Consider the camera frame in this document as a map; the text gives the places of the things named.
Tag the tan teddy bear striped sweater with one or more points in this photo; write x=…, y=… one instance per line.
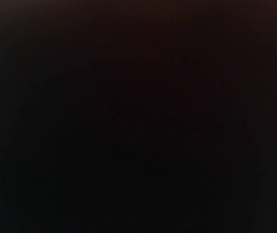
x=138, y=116

